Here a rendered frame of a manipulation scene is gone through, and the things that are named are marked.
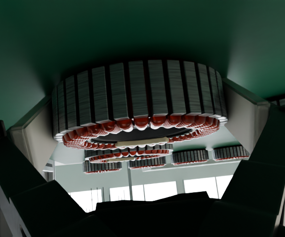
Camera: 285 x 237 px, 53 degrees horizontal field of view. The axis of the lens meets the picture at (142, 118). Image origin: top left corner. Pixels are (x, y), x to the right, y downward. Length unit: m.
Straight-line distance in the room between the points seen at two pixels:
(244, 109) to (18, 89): 0.13
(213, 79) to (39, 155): 0.10
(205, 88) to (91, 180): 6.50
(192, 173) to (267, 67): 6.68
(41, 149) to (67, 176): 6.53
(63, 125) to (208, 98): 0.08
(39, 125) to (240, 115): 0.11
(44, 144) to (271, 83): 0.18
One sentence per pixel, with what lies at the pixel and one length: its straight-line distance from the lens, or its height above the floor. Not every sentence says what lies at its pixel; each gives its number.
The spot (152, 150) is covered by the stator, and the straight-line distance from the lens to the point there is 0.32.
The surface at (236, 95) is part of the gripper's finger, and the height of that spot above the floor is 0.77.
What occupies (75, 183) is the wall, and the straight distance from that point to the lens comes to 6.67.
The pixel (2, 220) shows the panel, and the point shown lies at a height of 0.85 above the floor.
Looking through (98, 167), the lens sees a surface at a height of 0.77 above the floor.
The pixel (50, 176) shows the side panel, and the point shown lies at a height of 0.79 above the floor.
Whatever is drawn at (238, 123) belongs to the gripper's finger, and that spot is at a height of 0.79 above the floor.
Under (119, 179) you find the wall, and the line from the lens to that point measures 6.62.
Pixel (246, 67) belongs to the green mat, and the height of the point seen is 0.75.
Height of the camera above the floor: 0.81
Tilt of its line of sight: 11 degrees down
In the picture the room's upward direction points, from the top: 174 degrees clockwise
